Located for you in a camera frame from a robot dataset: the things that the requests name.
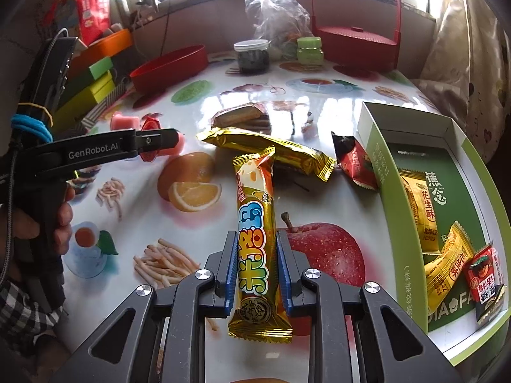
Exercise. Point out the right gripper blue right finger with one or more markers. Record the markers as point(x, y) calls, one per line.
point(291, 265)

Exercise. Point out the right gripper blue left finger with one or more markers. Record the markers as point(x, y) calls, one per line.
point(220, 293)

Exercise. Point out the colourful gold snack bar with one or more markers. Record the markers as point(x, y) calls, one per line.
point(257, 317)

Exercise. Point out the yellow box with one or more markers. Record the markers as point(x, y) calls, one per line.
point(82, 103)

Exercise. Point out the striped box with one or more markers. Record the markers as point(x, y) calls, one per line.
point(89, 121)

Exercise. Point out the red black snack packet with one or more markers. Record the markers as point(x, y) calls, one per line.
point(354, 161)

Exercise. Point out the orange box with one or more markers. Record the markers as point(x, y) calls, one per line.
point(106, 47)

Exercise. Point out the red round bowl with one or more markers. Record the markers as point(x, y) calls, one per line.
point(170, 69)

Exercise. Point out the yellow peanut snack packet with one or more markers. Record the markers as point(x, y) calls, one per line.
point(424, 215)

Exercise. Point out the pink white wafer packet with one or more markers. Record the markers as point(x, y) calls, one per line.
point(251, 116)

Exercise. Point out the green white cardboard box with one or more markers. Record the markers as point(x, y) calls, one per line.
point(448, 227)

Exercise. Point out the yellow orange snack packet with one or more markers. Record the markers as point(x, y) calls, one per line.
point(442, 272)

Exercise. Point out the red snack bag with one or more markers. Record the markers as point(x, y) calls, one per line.
point(94, 19)

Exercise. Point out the small red snack packet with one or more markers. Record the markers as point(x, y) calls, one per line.
point(486, 285)

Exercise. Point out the dark jar white lid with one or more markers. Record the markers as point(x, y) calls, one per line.
point(252, 56)

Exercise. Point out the green cream jar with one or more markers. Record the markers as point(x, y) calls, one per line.
point(309, 51)

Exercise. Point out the clear plastic bag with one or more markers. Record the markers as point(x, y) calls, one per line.
point(281, 22)

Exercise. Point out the beige patterned curtain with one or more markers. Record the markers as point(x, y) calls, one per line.
point(466, 74)

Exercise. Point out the red basket with handle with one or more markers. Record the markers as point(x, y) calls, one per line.
point(358, 48)

